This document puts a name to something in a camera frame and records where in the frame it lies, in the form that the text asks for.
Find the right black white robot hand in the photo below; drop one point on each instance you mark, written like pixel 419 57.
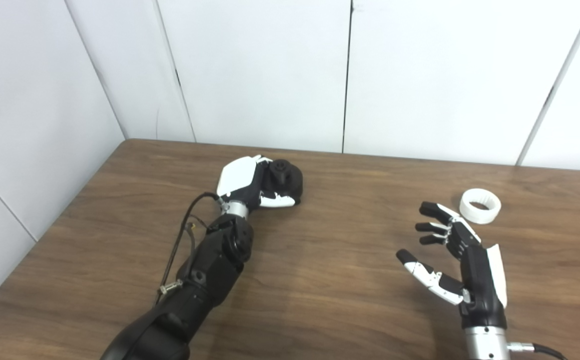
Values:
pixel 479 285

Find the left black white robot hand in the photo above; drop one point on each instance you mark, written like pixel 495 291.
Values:
pixel 237 175

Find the round black plastic part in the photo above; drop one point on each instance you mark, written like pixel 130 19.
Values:
pixel 290 180

